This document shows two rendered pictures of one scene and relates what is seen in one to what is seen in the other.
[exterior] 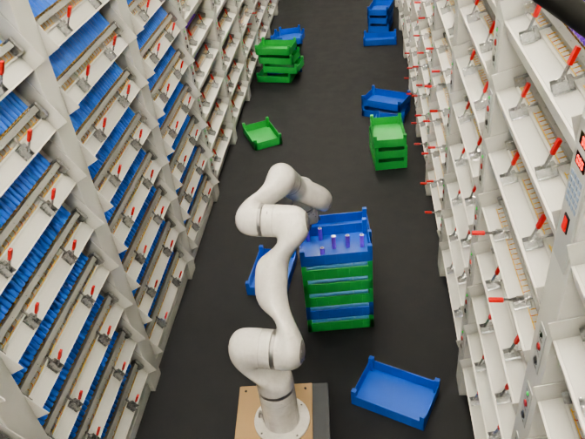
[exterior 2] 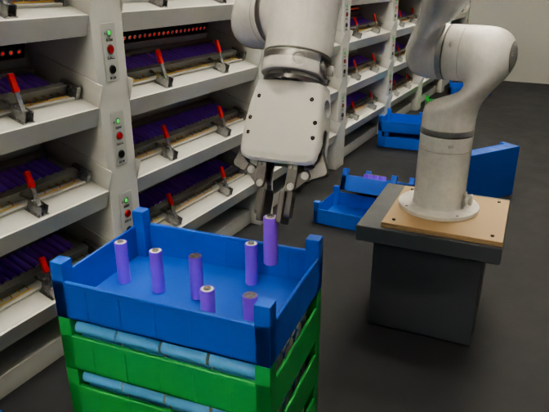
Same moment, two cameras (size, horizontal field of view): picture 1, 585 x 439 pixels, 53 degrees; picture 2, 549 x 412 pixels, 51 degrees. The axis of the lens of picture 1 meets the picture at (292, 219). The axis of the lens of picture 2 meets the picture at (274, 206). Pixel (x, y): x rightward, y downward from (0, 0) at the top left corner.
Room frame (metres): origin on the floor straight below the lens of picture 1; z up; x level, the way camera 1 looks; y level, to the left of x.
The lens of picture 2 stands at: (2.56, 0.15, 0.81)
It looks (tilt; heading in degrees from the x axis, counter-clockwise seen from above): 22 degrees down; 199
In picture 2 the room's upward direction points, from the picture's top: straight up
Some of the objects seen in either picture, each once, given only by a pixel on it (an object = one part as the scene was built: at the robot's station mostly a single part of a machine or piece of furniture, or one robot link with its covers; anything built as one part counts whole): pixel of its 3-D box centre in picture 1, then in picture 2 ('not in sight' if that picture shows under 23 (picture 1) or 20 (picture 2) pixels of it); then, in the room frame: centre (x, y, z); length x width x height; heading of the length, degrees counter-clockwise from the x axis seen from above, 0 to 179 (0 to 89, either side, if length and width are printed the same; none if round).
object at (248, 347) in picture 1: (260, 361); (467, 81); (1.22, 0.15, 0.60); 0.19 x 0.12 x 0.24; 75
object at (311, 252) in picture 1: (334, 241); (194, 275); (1.95, -0.17, 0.44); 0.30 x 0.20 x 0.08; 88
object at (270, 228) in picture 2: not in sight; (270, 239); (1.96, -0.05, 0.51); 0.02 x 0.02 x 0.06
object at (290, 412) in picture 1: (279, 403); (442, 170); (1.21, 0.12, 0.39); 0.19 x 0.19 x 0.18
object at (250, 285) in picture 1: (272, 270); not in sight; (2.27, 0.13, 0.04); 0.30 x 0.20 x 0.08; 165
